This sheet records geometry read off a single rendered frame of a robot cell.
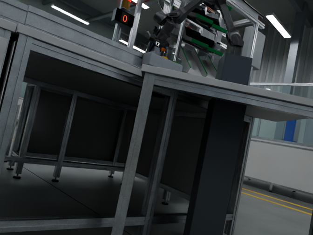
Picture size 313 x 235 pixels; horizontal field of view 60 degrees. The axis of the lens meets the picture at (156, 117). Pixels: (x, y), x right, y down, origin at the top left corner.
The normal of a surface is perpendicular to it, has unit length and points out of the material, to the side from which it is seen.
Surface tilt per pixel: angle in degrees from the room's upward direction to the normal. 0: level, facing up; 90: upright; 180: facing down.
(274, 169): 90
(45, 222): 90
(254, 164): 90
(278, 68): 90
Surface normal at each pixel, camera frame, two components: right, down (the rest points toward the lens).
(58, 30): 0.61, 0.07
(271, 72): -0.68, -0.18
